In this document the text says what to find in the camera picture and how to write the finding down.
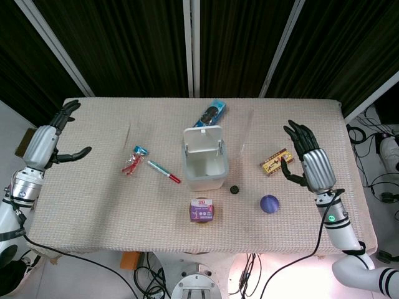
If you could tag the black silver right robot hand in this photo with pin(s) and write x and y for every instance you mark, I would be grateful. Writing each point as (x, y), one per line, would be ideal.
(318, 168)

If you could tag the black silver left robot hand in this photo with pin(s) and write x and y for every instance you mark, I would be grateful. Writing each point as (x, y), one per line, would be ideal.
(40, 146)

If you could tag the purple ball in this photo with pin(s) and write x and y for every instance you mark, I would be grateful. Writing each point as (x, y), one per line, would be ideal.
(269, 204)

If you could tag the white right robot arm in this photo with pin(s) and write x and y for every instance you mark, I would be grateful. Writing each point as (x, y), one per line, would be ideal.
(338, 229)

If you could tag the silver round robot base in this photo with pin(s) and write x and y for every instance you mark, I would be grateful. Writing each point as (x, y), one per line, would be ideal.
(196, 280)

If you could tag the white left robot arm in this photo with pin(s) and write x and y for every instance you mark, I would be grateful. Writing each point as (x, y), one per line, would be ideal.
(22, 187)

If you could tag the white plastic bin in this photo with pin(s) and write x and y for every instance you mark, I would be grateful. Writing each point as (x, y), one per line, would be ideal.
(205, 185)

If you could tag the brown cardboard piece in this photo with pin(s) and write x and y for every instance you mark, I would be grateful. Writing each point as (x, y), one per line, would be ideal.
(23, 143)

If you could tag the yellow red small box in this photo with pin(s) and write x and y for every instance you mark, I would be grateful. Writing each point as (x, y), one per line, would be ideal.
(274, 163)

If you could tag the white sneaker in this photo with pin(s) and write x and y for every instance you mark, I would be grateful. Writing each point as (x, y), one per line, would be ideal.
(389, 152)

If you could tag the beige waffle tablecloth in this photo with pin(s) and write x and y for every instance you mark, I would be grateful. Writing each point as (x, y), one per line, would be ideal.
(93, 202)

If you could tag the dark partition panel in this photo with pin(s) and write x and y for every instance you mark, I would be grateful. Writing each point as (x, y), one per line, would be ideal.
(343, 46)
(124, 46)
(25, 62)
(237, 46)

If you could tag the small black cap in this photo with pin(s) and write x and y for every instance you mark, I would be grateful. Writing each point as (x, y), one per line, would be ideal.
(234, 189)

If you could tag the red blue candy wrapper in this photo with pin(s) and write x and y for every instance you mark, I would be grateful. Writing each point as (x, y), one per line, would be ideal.
(134, 162)

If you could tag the blue cookie snack package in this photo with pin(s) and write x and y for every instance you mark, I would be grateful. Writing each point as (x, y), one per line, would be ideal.
(215, 109)

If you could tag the white marker with red cap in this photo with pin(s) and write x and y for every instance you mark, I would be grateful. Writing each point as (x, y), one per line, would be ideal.
(159, 169)

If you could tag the orange box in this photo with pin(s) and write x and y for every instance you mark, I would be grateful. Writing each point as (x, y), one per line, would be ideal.
(129, 261)

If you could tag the grey partition frame post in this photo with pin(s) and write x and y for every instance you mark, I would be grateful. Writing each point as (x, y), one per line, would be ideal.
(187, 46)
(196, 46)
(59, 50)
(282, 46)
(371, 96)

